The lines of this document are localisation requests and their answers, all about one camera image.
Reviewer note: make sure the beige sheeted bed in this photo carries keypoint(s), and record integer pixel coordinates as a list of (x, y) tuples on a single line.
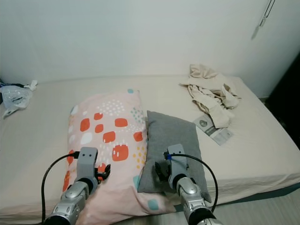
[(262, 150)]

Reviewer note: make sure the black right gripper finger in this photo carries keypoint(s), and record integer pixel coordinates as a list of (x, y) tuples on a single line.
[(157, 171)]

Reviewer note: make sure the clear crumpled plastic bag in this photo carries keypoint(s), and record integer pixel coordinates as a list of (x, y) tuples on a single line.
[(14, 96)]

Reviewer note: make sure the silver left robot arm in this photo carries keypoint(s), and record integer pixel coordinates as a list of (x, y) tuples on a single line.
[(72, 201)]

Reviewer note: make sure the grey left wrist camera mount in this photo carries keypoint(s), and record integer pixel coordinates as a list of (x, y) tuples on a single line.
[(88, 164)]

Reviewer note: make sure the grey square pillow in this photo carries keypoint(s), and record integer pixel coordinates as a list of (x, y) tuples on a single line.
[(164, 131)]

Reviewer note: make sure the pink patterned pillow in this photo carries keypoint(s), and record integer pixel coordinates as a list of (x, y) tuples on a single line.
[(112, 122)]

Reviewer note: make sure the crumpled beige clothes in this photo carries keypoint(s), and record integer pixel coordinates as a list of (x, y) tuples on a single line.
[(211, 89)]

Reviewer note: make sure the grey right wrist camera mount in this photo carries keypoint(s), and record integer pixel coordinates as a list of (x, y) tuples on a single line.
[(177, 161)]

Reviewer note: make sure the grey white paper package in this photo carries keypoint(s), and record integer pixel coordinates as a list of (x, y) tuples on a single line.
[(210, 127)]

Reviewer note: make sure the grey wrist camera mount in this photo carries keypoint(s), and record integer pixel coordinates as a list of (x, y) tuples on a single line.
[(88, 164), (177, 161)]

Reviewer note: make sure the thin metal hanging rod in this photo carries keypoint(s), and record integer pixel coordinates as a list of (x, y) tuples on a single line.
[(267, 13)]

